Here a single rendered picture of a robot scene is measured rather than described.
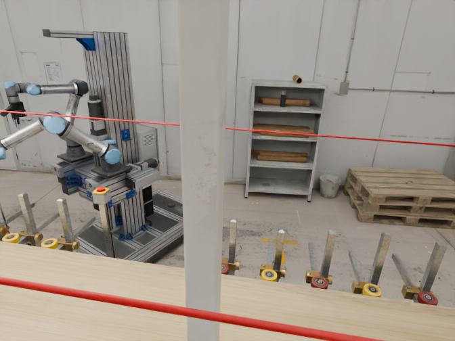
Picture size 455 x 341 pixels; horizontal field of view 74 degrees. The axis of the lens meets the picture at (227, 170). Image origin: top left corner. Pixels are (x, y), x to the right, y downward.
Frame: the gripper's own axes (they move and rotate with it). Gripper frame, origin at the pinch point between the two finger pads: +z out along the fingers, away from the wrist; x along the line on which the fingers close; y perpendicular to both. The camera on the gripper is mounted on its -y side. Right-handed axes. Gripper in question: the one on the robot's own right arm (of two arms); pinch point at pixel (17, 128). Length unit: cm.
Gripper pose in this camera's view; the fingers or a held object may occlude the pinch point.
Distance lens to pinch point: 289.0
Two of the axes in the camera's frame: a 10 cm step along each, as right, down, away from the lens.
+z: -0.3, 9.2, 4.0
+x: -8.3, -2.5, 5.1
